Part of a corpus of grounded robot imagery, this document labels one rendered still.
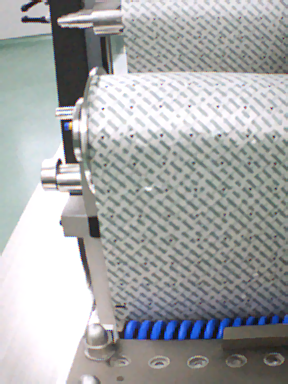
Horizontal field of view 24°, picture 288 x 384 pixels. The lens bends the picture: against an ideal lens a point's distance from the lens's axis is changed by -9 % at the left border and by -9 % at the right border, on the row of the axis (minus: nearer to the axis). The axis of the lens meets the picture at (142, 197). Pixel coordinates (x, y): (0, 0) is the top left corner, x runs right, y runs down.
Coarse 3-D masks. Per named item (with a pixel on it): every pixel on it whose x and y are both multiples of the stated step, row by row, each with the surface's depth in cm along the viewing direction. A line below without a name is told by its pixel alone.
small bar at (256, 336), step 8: (224, 328) 78; (232, 328) 77; (240, 328) 77; (248, 328) 77; (256, 328) 77; (264, 328) 76; (272, 328) 76; (280, 328) 76; (224, 336) 76; (232, 336) 76; (240, 336) 76; (248, 336) 76; (256, 336) 75; (264, 336) 75; (272, 336) 75; (280, 336) 75; (224, 344) 76; (232, 344) 76; (240, 344) 76; (248, 344) 76; (256, 344) 76; (264, 344) 76; (272, 344) 75; (280, 344) 75
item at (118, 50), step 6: (114, 36) 173; (120, 36) 173; (114, 42) 187; (120, 42) 174; (114, 48) 187; (120, 48) 175; (114, 54) 187; (120, 54) 176; (114, 60) 187; (120, 60) 177; (114, 66) 187; (120, 66) 178; (126, 66) 177; (114, 72) 187; (120, 72) 178; (126, 72) 178
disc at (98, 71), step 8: (96, 72) 76; (104, 72) 80; (88, 80) 74; (88, 88) 73; (88, 96) 73; (88, 104) 73; (88, 112) 73; (88, 120) 73; (88, 144) 74; (88, 152) 74; (88, 160) 74; (88, 168) 74; (88, 176) 75
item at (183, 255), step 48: (96, 192) 76; (144, 192) 75; (192, 192) 75; (240, 192) 74; (144, 240) 78; (192, 240) 77; (240, 240) 76; (144, 288) 81; (192, 288) 80; (240, 288) 79
